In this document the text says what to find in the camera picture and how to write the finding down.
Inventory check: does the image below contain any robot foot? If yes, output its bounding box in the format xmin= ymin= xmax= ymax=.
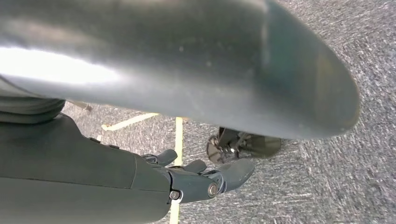
xmin=206 ymin=126 xmax=282 ymax=165

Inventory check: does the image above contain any yellow floor tape square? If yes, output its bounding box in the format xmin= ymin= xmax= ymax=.
xmin=101 ymin=112 xmax=184 ymax=224

